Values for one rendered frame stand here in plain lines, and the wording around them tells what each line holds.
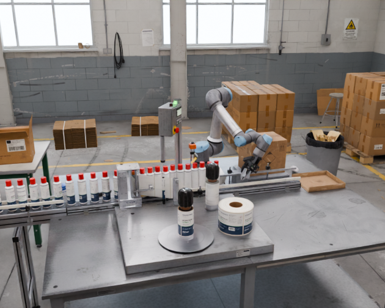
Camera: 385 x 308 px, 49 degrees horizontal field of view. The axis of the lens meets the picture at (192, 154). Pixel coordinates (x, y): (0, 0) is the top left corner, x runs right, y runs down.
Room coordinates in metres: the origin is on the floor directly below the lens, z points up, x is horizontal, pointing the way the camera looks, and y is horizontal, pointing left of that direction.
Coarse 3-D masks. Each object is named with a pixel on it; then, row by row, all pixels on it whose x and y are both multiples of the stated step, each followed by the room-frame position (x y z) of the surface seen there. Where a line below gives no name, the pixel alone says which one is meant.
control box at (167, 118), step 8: (168, 104) 2.75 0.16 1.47; (160, 112) 2.66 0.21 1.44; (168, 112) 2.64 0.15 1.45; (176, 112) 2.70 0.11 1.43; (160, 120) 2.66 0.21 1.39; (168, 120) 2.64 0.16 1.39; (176, 120) 2.70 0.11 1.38; (160, 128) 2.66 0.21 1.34; (168, 128) 2.65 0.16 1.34; (168, 136) 2.65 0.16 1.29
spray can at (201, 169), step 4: (200, 164) 2.69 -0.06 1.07; (204, 164) 2.70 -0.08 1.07; (200, 168) 2.69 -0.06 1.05; (204, 168) 2.69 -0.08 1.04; (200, 172) 2.68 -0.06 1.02; (204, 172) 2.69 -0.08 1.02; (200, 176) 2.68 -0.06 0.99; (204, 176) 2.69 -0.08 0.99; (200, 180) 2.68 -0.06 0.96; (204, 180) 2.69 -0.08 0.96; (200, 184) 2.68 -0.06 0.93; (204, 184) 2.69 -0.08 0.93
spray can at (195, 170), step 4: (192, 164) 2.68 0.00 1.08; (196, 164) 2.68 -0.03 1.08; (192, 168) 2.68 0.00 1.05; (196, 168) 2.68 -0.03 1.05; (192, 172) 2.67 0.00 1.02; (196, 172) 2.67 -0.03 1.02; (192, 176) 2.67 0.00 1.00; (196, 176) 2.67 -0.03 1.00; (192, 180) 2.67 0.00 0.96; (196, 180) 2.67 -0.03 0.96; (192, 184) 2.67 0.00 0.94; (196, 184) 2.67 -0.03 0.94
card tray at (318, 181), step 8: (296, 176) 3.02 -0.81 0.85; (304, 176) 3.04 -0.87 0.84; (312, 176) 3.06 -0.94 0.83; (320, 176) 3.06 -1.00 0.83; (328, 176) 3.05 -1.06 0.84; (304, 184) 2.90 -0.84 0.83; (312, 184) 2.90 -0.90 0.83; (320, 184) 2.90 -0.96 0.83; (328, 184) 2.90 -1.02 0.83; (336, 184) 2.82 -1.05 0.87; (344, 184) 2.84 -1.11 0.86
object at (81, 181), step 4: (80, 176) 2.48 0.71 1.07; (80, 180) 2.48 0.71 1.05; (84, 180) 2.49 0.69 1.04; (80, 184) 2.47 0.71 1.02; (84, 184) 2.48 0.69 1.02; (80, 188) 2.47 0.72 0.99; (84, 188) 2.48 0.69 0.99; (80, 192) 2.47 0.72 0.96; (84, 192) 2.48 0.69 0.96; (80, 196) 2.47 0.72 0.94; (84, 196) 2.48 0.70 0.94; (80, 200) 2.48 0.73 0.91; (84, 200) 2.48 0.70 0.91
